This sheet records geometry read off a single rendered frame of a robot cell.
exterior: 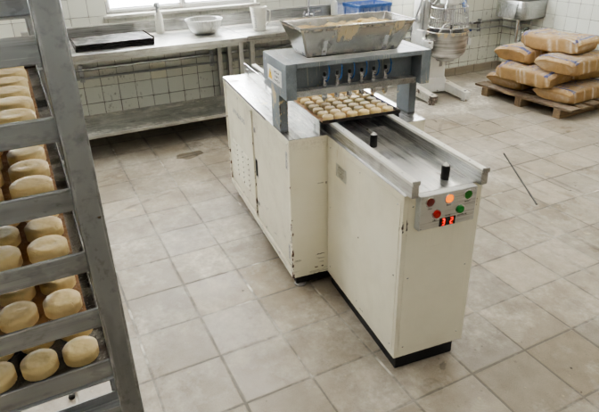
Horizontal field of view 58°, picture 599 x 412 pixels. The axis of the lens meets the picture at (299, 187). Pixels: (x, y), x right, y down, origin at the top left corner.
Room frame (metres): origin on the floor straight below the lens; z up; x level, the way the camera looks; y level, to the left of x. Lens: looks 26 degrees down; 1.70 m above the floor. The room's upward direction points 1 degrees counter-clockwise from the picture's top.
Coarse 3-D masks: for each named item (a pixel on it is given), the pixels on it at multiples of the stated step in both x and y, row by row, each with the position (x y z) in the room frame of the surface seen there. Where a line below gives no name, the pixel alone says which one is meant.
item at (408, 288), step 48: (336, 144) 2.25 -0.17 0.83; (384, 144) 2.20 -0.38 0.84; (336, 192) 2.24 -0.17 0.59; (384, 192) 1.83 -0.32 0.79; (480, 192) 1.82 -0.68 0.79; (336, 240) 2.24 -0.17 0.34; (384, 240) 1.81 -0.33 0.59; (432, 240) 1.75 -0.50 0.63; (336, 288) 2.31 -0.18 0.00; (384, 288) 1.79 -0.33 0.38; (432, 288) 1.75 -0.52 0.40; (384, 336) 1.77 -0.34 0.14; (432, 336) 1.76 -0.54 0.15
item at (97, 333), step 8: (88, 272) 0.85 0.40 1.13; (96, 328) 0.69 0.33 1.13; (96, 336) 0.67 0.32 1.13; (56, 344) 0.65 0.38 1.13; (64, 344) 0.65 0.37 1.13; (104, 344) 0.65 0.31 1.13; (16, 352) 0.64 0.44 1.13; (56, 352) 0.63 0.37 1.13; (104, 352) 0.63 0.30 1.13; (8, 360) 0.62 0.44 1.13; (16, 360) 0.62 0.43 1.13; (96, 360) 0.61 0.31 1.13; (16, 368) 0.60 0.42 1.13; (64, 368) 0.60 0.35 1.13; (72, 368) 0.60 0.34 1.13; (16, 384) 0.57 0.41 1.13; (24, 384) 0.57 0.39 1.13
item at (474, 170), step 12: (384, 120) 2.45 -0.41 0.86; (396, 120) 2.35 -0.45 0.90; (396, 132) 2.35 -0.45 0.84; (408, 132) 2.25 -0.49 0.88; (420, 132) 2.18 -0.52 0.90; (420, 144) 2.16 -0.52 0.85; (432, 144) 2.07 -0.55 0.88; (444, 144) 2.03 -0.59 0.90; (444, 156) 1.99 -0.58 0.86; (456, 156) 1.92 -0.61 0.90; (456, 168) 1.91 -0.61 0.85; (468, 168) 1.85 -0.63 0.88; (480, 168) 1.79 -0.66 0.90; (480, 180) 1.78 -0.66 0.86
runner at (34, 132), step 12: (24, 120) 0.58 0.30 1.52; (36, 120) 0.58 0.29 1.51; (48, 120) 0.59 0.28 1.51; (0, 132) 0.56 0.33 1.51; (12, 132) 0.57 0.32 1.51; (24, 132) 0.57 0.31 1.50; (36, 132) 0.58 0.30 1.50; (48, 132) 0.59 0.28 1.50; (0, 144) 0.56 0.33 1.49; (12, 144) 0.57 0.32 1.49; (24, 144) 0.57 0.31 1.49; (36, 144) 0.58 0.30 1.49
